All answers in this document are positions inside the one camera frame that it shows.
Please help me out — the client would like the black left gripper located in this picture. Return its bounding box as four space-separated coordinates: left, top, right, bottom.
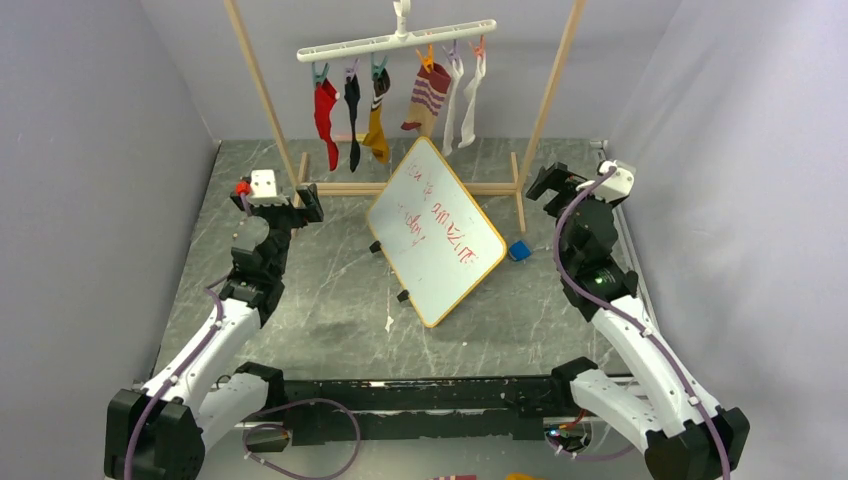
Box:
231 183 321 277

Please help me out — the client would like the wooden drying rack frame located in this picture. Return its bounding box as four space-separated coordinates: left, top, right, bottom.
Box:
224 1 586 233

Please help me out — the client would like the mustard yellow striped sock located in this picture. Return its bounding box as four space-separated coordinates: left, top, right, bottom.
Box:
363 70 391 164

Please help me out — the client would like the red sock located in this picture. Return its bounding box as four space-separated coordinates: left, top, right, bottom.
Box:
314 79 339 171

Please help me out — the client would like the black sock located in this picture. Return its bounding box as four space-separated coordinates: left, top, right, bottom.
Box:
344 73 361 172

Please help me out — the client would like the yellow framed whiteboard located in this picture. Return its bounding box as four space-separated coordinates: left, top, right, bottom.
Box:
366 137 507 328

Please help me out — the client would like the white plastic clip hanger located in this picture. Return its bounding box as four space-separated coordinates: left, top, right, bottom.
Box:
296 1 498 63

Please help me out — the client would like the beige purple striped sock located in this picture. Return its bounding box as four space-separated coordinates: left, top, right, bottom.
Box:
401 63 452 137

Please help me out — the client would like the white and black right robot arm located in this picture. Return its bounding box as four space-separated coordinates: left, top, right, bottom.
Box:
526 161 750 479

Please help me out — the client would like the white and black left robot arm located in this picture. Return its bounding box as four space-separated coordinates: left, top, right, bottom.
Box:
104 183 324 479

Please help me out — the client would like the blue whiteboard eraser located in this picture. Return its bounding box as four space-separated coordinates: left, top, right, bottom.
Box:
508 240 533 262

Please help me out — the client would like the white sock right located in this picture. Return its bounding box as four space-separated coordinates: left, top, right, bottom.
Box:
458 53 487 149

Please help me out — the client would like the white sock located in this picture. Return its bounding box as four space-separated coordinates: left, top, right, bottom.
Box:
441 54 464 158
458 53 487 149

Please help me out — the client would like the teal clip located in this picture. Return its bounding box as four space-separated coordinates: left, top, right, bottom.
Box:
311 62 329 89
370 52 388 82

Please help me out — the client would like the white sock left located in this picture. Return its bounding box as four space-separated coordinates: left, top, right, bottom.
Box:
441 54 464 158

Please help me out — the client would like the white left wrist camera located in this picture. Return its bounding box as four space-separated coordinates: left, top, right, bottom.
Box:
248 169 287 206

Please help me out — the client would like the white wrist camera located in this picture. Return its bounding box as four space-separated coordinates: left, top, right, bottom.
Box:
248 169 287 206
593 160 636 203

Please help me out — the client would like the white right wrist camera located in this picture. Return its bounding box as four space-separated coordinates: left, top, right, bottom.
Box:
593 160 636 203

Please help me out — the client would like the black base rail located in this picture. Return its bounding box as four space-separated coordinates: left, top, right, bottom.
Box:
245 375 591 446

